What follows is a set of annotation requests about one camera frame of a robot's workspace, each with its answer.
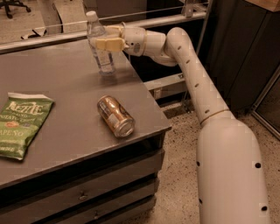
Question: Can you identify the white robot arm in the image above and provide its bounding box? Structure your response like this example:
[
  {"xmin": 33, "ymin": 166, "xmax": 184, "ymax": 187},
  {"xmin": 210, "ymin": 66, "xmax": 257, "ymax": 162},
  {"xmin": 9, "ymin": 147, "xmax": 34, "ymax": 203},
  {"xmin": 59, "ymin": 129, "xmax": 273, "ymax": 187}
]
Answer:
[{"xmin": 90, "ymin": 24, "xmax": 271, "ymax": 224}]

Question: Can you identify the grey table drawer unit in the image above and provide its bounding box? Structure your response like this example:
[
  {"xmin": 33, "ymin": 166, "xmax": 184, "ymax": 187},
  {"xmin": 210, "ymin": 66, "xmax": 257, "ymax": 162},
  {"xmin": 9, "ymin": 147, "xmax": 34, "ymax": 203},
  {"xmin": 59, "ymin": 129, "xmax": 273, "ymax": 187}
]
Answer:
[{"xmin": 0, "ymin": 132, "xmax": 166, "ymax": 224}]

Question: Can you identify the black office chair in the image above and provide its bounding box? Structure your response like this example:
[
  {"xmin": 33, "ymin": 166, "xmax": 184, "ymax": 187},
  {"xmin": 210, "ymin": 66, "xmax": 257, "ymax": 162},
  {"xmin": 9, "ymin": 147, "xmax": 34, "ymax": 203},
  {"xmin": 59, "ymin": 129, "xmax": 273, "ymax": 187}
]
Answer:
[{"xmin": 0, "ymin": 0, "xmax": 32, "ymax": 19}]

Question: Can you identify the green potato chip bag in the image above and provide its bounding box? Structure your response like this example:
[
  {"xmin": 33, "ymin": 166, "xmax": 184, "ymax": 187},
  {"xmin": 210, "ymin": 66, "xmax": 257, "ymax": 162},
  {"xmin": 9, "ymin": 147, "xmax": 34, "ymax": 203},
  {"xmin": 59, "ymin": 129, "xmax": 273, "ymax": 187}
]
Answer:
[{"xmin": 0, "ymin": 93, "xmax": 54, "ymax": 160}]

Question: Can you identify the clear plastic water bottle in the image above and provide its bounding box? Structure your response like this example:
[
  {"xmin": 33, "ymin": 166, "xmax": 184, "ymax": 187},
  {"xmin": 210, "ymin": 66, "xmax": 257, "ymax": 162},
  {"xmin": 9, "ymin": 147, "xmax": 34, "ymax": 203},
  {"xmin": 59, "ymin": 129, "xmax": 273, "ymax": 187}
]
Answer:
[{"xmin": 86, "ymin": 10, "xmax": 115, "ymax": 76}]

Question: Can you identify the dark grey cabinet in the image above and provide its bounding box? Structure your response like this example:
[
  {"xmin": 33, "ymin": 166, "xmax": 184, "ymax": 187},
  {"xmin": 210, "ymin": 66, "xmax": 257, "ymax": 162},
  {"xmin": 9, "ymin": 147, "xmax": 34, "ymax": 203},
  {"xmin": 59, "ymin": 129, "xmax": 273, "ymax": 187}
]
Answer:
[{"xmin": 200, "ymin": 0, "xmax": 280, "ymax": 112}]

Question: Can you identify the copper soda can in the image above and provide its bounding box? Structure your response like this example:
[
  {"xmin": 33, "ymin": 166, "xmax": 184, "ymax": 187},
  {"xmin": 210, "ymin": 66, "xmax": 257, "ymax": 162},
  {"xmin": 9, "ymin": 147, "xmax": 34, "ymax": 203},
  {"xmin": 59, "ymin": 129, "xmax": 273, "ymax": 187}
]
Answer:
[{"xmin": 97, "ymin": 95, "xmax": 135, "ymax": 137}]

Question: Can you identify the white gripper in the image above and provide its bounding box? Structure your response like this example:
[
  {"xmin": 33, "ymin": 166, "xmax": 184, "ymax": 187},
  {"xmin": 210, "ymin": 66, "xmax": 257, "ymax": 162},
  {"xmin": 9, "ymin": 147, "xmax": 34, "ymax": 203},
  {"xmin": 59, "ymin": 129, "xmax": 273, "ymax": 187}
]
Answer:
[{"xmin": 95, "ymin": 25, "xmax": 146, "ymax": 56}]

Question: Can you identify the grey metal rail frame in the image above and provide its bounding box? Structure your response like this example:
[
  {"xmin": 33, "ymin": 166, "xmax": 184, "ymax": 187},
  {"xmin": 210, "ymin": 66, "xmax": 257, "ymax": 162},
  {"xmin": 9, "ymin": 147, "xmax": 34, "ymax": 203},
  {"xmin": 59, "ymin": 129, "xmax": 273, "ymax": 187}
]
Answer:
[{"xmin": 0, "ymin": 0, "xmax": 214, "ymax": 100}]

